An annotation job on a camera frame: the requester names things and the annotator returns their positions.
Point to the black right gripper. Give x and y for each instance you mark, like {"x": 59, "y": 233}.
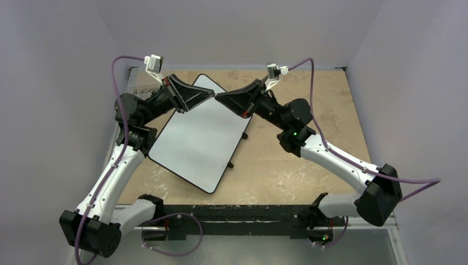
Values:
{"x": 255, "y": 98}

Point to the white whiteboard black frame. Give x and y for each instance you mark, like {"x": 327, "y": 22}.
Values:
{"x": 198, "y": 146}

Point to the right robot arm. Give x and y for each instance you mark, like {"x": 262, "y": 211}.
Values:
{"x": 376, "y": 189}

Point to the clear plastic screw box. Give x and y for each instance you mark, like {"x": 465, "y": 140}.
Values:
{"x": 142, "y": 91}

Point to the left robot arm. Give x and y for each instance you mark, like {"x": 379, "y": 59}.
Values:
{"x": 94, "y": 226}

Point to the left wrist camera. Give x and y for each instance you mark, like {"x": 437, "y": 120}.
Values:
{"x": 153, "y": 63}

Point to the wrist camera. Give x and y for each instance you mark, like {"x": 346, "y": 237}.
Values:
{"x": 276, "y": 72}
{"x": 153, "y": 63}

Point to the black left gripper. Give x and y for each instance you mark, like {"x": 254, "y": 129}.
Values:
{"x": 185, "y": 97}

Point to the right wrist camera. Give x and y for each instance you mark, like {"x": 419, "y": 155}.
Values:
{"x": 276, "y": 72}

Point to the aluminium frame rail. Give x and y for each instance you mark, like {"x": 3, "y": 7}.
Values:
{"x": 256, "y": 226}

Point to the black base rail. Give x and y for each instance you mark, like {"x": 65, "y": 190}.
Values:
{"x": 234, "y": 221}

